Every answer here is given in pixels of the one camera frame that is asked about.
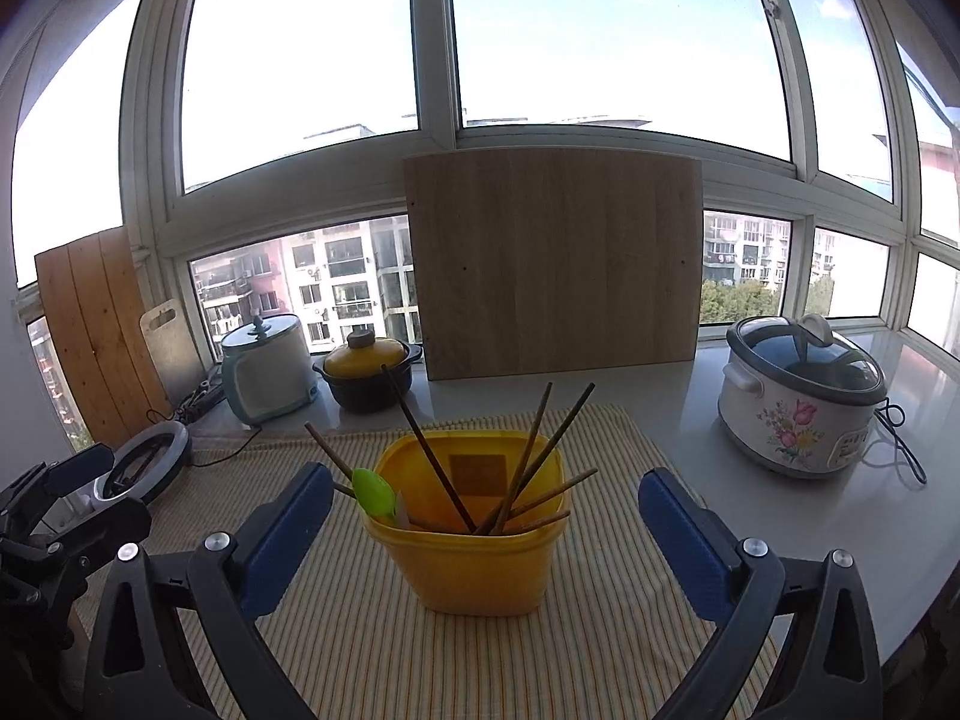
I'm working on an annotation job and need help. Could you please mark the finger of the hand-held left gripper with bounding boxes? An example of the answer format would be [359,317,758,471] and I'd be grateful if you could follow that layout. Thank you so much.
[0,442,117,533]
[0,499,151,608]

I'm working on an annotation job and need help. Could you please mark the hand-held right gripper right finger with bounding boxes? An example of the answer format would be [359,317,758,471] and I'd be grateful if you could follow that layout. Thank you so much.
[637,467,890,720]

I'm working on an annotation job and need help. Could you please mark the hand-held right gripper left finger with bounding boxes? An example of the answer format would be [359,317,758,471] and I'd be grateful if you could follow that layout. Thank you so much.
[85,461,336,720]

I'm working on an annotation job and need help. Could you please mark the brown wooden chopstick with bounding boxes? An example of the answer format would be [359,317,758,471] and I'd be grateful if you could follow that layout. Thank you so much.
[510,382,597,518]
[304,422,357,481]
[495,381,554,537]
[504,469,599,520]

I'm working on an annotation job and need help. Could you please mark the green plastic spoon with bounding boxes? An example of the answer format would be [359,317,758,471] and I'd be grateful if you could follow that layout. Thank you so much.
[351,467,398,520]

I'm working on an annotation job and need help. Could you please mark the black chopstick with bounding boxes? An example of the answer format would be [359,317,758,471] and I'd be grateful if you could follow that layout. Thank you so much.
[380,364,478,535]

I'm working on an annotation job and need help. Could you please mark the yellow plastic container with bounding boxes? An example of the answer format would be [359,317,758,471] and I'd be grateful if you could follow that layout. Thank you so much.
[364,427,565,617]

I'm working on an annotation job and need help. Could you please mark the orange wooden plank board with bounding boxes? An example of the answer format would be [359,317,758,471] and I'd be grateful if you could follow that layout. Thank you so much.
[34,225,173,451]

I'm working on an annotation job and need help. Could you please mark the white cutting board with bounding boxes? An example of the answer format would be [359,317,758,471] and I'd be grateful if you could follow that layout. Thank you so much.
[139,298,205,402]

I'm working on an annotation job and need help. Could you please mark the blue white electric cooker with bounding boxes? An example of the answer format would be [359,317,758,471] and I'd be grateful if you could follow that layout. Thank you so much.
[220,313,320,423]

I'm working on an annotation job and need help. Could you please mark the floral white slow cooker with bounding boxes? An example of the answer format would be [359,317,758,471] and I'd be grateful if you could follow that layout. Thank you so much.
[718,313,888,477]

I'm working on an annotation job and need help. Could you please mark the black clay pot yellow lid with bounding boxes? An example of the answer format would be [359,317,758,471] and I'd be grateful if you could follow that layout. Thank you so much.
[313,328,421,413]

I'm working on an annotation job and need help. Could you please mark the striped cloth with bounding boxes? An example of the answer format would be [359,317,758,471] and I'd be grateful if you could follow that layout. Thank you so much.
[71,403,781,720]

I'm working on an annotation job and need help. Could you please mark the light wooden board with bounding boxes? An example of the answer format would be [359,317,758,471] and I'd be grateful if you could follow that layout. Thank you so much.
[403,148,704,382]

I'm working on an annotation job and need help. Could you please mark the black ring light cable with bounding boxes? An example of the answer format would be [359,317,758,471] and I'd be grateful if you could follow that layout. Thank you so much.
[146,409,263,470]

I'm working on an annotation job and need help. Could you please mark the white ring light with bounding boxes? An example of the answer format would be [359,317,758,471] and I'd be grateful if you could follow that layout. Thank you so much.
[94,420,192,507]

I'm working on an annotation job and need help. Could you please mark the black slow cooker cable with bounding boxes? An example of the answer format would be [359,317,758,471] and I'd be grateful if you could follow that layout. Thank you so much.
[862,397,929,485]

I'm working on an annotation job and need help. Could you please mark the white window frame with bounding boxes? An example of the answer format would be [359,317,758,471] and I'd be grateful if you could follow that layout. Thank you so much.
[0,0,960,451]

